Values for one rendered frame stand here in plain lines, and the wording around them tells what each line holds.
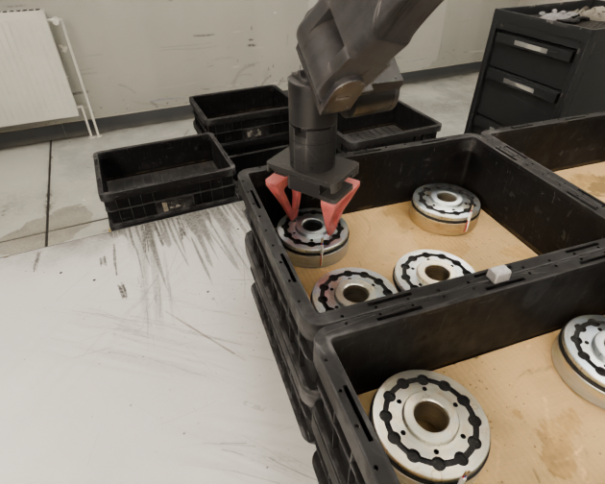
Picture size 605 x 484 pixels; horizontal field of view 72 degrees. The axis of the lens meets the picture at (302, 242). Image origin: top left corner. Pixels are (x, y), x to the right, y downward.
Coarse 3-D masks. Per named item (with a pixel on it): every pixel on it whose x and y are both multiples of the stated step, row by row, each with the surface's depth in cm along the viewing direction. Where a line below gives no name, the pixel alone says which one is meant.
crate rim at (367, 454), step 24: (552, 264) 42; (576, 264) 42; (600, 264) 43; (480, 288) 40; (504, 288) 40; (384, 312) 37; (408, 312) 37; (432, 312) 38; (336, 336) 35; (336, 360) 33; (336, 384) 32; (336, 408) 32; (360, 408) 30; (360, 432) 29; (360, 456) 28; (384, 456) 27; (384, 480) 26
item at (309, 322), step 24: (408, 144) 64; (432, 144) 65; (480, 144) 66; (264, 168) 58; (528, 168) 58; (240, 192) 57; (264, 216) 49; (600, 216) 49; (264, 240) 47; (600, 240) 45; (288, 264) 42; (504, 264) 42; (528, 264) 42; (288, 288) 40; (432, 288) 40; (456, 288) 40; (312, 312) 37; (336, 312) 37; (360, 312) 37; (312, 336) 37
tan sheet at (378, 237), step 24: (360, 216) 67; (384, 216) 67; (408, 216) 67; (480, 216) 67; (360, 240) 62; (384, 240) 62; (408, 240) 62; (432, 240) 62; (456, 240) 62; (480, 240) 62; (504, 240) 62; (336, 264) 58; (360, 264) 58; (384, 264) 58; (480, 264) 58; (312, 288) 54
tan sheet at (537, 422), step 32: (512, 352) 46; (544, 352) 46; (480, 384) 43; (512, 384) 43; (544, 384) 43; (512, 416) 40; (544, 416) 40; (576, 416) 40; (512, 448) 38; (544, 448) 38; (576, 448) 38; (480, 480) 36; (512, 480) 36; (544, 480) 36; (576, 480) 36
